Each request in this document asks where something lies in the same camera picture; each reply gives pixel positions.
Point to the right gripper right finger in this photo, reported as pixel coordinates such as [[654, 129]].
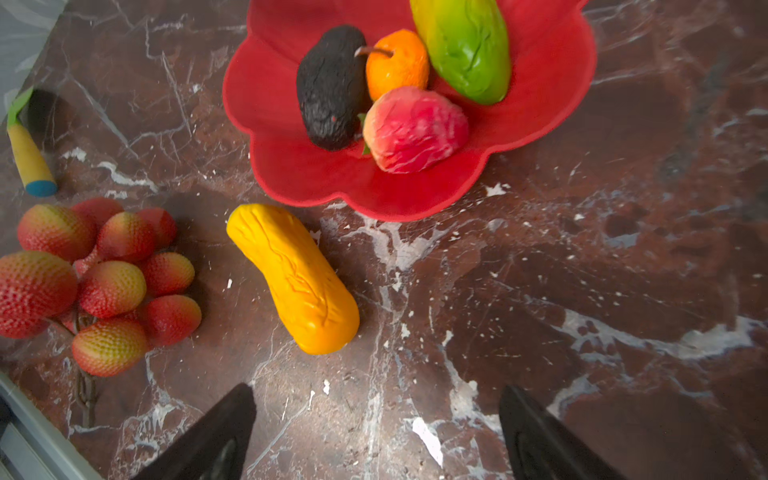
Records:
[[540, 447]]

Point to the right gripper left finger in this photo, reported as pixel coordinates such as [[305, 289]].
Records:
[[214, 447]]

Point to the yellow fake fruit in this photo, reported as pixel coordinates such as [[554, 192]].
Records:
[[312, 302]]

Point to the red fake lychee bunch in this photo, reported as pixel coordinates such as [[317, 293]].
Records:
[[107, 277]]

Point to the red yellow fake peach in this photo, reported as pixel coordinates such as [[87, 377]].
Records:
[[408, 130]]

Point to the dark fake avocado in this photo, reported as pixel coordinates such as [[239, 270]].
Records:
[[332, 89]]

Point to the small orange fake tangerine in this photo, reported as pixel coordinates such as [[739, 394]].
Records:
[[396, 60]]

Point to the green yellow fake mango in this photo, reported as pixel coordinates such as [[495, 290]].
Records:
[[468, 45]]

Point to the red flower-shaped fruit bowl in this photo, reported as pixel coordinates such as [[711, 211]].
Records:
[[553, 55]]

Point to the aluminium frame rail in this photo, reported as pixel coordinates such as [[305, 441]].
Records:
[[31, 446]]

